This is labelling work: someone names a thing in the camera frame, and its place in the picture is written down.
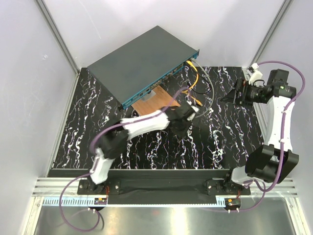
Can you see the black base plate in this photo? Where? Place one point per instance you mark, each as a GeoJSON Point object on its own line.
{"type": "Point", "coordinates": [164, 180]}

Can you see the silver metal bracket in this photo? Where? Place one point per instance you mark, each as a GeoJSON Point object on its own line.
{"type": "Point", "coordinates": [148, 96]}

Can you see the aluminium frame rail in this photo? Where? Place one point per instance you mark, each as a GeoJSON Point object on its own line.
{"type": "Point", "coordinates": [55, 193]}

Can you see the dark grey network switch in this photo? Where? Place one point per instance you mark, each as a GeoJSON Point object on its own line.
{"type": "Point", "coordinates": [134, 69]}

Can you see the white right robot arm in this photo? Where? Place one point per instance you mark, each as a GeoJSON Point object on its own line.
{"type": "Point", "coordinates": [274, 159]}

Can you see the wooden board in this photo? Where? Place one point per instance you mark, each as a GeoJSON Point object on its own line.
{"type": "Point", "coordinates": [161, 99]}

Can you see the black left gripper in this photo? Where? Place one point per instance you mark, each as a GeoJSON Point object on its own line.
{"type": "Point", "coordinates": [182, 133]}

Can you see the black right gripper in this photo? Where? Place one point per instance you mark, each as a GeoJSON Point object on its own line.
{"type": "Point", "coordinates": [241, 85]}

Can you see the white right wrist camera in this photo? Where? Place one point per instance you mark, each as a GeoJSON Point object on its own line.
{"type": "Point", "coordinates": [253, 73]}

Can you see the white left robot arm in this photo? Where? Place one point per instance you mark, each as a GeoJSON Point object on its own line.
{"type": "Point", "coordinates": [108, 144]}

